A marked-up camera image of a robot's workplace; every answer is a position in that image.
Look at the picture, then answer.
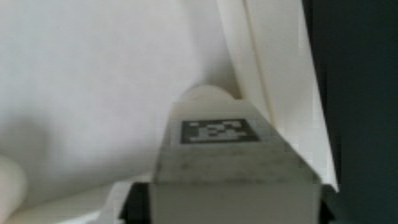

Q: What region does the white square tabletop part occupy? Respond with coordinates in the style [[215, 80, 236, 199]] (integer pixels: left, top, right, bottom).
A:
[[0, 0, 274, 224]]

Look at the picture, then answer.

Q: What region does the white table leg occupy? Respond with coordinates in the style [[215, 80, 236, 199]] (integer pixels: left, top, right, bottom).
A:
[[149, 85, 322, 224]]

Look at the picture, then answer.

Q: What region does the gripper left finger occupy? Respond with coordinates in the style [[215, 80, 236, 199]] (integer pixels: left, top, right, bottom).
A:
[[119, 182, 151, 224]]

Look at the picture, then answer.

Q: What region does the white front fence rail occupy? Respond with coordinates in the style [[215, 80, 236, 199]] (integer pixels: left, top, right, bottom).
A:
[[217, 0, 338, 186]]

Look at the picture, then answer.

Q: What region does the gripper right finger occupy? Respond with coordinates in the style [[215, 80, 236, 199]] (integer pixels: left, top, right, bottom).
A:
[[318, 184, 339, 224]]

